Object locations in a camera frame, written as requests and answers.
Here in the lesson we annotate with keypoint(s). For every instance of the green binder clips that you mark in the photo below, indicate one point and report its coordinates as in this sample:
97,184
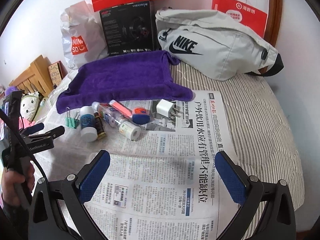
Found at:
72,121

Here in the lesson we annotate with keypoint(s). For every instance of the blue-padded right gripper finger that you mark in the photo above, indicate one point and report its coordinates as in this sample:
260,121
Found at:
240,186

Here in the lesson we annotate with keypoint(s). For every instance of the white Miniso plastic bag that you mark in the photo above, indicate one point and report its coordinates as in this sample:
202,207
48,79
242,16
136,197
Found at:
82,36

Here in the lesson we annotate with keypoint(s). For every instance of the red white paper bag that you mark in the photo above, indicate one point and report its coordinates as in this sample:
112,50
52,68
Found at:
244,12

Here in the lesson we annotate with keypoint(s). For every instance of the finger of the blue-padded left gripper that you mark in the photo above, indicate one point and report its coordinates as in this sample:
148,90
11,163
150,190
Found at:
90,176

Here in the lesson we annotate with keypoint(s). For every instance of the pink white tube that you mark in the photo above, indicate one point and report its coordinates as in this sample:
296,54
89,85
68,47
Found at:
121,108

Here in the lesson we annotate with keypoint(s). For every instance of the white tape roll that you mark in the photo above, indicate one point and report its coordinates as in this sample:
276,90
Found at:
129,130

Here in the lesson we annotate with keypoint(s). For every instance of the newspaper sheet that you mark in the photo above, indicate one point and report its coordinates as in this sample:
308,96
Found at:
164,185

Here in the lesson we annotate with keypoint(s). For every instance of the person's left hand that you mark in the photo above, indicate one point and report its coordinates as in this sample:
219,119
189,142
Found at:
10,179

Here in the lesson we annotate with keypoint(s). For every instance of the wooden headboard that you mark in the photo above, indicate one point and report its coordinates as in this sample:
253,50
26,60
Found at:
273,21

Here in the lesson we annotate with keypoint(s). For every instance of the white spotted plush toy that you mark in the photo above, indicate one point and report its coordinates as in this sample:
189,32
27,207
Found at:
29,106

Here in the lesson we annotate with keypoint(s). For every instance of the dark Grand Reserve bottle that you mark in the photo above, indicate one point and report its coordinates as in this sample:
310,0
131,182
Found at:
99,126

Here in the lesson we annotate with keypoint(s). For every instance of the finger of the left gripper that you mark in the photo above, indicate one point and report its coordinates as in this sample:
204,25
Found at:
52,134
32,129

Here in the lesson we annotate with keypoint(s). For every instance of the black headset box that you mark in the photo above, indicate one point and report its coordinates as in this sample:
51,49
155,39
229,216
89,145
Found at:
129,28

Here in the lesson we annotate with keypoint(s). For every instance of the purple towel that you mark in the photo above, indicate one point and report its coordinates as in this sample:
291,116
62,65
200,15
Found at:
136,76

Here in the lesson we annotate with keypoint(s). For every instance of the wooden rack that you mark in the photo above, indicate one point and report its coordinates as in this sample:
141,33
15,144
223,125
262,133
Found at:
35,78

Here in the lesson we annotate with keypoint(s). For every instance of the white USB charger plug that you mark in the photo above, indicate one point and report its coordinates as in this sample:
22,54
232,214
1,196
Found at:
167,109

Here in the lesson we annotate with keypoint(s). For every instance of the blue Vaseline lip tin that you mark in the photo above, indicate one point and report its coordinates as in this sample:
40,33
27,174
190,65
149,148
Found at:
140,116

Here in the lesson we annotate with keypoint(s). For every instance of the white blue cylinder bottle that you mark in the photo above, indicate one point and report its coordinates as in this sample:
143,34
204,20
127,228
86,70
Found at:
87,124

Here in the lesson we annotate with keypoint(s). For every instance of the grey Nike waist bag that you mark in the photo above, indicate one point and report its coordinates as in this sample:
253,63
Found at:
215,44

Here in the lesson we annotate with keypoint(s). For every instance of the clear candy bottle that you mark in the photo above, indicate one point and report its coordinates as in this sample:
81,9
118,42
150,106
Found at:
113,117

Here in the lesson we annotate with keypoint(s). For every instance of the purple plush toy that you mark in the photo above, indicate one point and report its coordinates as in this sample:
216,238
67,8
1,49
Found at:
9,90

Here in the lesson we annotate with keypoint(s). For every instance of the small brown patterned box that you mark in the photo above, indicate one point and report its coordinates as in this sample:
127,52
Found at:
57,72

